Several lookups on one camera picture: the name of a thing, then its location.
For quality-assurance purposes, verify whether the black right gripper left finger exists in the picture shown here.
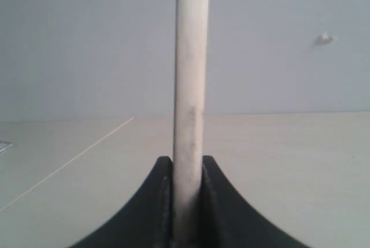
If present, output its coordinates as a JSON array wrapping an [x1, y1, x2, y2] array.
[[72, 157, 172, 248]]

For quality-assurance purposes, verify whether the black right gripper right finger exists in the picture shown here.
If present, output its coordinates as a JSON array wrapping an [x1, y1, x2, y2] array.
[[202, 156, 307, 247]]

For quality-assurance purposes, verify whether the wooden paint brush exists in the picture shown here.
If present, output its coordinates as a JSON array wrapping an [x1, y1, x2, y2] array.
[[172, 0, 209, 247]]

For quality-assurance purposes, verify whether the small white wall nub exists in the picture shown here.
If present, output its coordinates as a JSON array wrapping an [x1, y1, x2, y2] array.
[[314, 31, 337, 46]]

